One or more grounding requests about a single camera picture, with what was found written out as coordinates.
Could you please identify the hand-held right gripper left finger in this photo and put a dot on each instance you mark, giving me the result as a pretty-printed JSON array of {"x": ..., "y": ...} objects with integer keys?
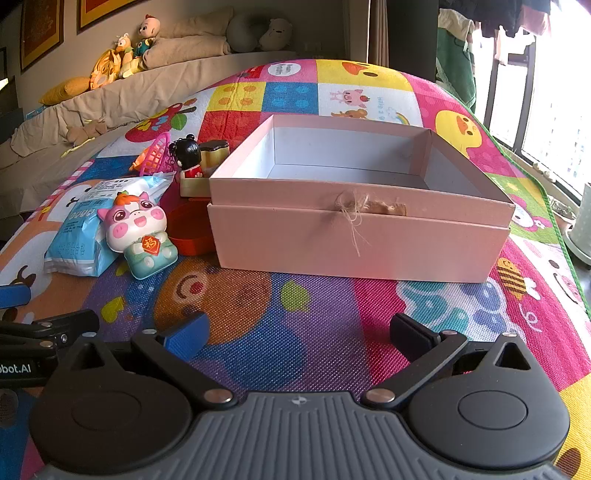
[{"x": 189, "y": 334}]

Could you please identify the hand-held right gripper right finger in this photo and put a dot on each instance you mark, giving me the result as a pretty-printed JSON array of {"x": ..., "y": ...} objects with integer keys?
[{"x": 411, "y": 337}]

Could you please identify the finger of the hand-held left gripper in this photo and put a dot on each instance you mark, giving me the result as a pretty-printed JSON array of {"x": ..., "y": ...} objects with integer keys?
[
  {"x": 14, "y": 295},
  {"x": 55, "y": 325}
]

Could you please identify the pink cardboard box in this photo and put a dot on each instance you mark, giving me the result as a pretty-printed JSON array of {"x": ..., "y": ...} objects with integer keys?
[{"x": 369, "y": 249}]

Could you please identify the pink plastic strainer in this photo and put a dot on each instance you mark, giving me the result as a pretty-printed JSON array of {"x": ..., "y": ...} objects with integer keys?
[{"x": 156, "y": 159}]

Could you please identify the brown gold jar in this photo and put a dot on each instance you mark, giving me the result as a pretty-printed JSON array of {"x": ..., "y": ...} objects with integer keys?
[{"x": 217, "y": 157}]

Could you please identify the blue wipes packet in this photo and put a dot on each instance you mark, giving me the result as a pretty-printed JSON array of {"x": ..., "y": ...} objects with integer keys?
[{"x": 76, "y": 235}]

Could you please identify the red plastic bowl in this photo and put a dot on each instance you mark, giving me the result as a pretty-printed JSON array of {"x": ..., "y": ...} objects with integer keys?
[{"x": 189, "y": 235}]

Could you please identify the colourful printed play mat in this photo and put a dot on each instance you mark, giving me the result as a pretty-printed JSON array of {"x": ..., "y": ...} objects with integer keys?
[{"x": 300, "y": 314}]

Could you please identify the pink pig figurine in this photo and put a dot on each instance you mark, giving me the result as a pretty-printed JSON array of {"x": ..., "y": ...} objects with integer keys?
[{"x": 138, "y": 221}]

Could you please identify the twine bow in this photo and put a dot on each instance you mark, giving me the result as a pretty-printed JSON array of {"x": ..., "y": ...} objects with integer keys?
[{"x": 353, "y": 207}]

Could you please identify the small beige box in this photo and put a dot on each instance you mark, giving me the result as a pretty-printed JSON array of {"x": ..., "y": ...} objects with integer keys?
[{"x": 194, "y": 187}]

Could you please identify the small orange toy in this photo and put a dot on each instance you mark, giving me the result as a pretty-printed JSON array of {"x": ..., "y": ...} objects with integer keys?
[{"x": 137, "y": 164}]

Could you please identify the black-haired doll figurine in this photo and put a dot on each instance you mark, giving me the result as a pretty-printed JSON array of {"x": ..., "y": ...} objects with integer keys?
[{"x": 187, "y": 154}]

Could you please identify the small potted plant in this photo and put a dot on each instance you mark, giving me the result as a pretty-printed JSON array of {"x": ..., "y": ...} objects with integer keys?
[{"x": 561, "y": 214}]

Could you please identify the grey plant pot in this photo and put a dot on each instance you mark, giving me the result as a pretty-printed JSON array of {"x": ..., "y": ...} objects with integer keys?
[{"x": 581, "y": 226}]

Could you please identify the yellow cushion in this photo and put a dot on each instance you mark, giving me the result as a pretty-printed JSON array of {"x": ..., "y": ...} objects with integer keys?
[{"x": 64, "y": 90}]

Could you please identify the beige covered bed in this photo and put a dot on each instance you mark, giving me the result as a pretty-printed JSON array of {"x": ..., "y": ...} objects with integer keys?
[{"x": 138, "y": 92}]

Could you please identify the orange plush toy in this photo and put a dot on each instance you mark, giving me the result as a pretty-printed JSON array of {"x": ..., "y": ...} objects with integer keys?
[{"x": 104, "y": 69}]

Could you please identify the yellow duck plush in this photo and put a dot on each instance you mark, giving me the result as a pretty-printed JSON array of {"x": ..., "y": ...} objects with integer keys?
[{"x": 124, "y": 50}]

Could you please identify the green cloth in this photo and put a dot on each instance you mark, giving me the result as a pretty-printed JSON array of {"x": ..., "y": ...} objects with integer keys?
[{"x": 457, "y": 64}]

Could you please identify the teal plush toy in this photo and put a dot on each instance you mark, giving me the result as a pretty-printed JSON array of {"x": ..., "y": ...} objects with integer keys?
[{"x": 142, "y": 47}]

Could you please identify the beige pillow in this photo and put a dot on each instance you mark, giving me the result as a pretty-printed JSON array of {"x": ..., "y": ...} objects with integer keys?
[{"x": 184, "y": 46}]

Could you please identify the red-haired doll plush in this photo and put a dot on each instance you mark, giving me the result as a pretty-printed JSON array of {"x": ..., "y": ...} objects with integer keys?
[{"x": 150, "y": 26}]

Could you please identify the grey white plush toy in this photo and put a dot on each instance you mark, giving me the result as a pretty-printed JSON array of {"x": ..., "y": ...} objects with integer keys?
[{"x": 242, "y": 33}]

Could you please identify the beige curtain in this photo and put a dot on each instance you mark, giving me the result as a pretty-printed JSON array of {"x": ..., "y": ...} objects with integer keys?
[{"x": 378, "y": 32}]

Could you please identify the white bear plush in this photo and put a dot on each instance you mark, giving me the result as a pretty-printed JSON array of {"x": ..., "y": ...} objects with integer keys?
[{"x": 275, "y": 33}]

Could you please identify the hanging dark clothes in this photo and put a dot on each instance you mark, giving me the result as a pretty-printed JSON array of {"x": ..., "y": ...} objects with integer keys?
[{"x": 498, "y": 14}]

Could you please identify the framed wall picture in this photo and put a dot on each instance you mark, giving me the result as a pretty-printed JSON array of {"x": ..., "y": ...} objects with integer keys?
[
  {"x": 40, "y": 27},
  {"x": 101, "y": 11}
]

